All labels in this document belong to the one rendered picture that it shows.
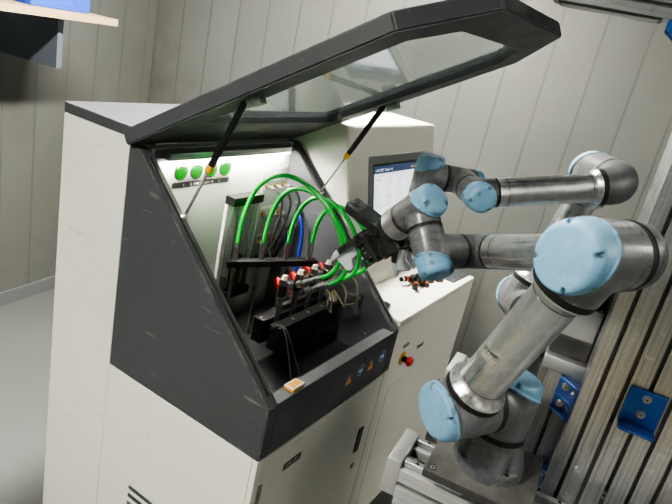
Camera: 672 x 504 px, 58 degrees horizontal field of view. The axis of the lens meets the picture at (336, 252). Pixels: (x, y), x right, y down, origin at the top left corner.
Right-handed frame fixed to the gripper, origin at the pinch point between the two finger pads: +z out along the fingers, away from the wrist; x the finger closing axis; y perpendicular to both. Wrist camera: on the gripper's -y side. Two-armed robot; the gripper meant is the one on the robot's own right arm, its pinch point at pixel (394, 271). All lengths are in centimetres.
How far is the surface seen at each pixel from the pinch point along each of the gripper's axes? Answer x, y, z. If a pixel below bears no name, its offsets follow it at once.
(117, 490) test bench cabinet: -47, -52, 85
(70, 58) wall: 64, -248, -16
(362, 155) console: 32, -37, -23
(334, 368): -16.9, -3.2, 27.6
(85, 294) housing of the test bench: -47, -74, 26
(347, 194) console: 23.3, -33.9, -10.1
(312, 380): -27.2, -3.6, 27.6
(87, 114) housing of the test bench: -47, -79, -26
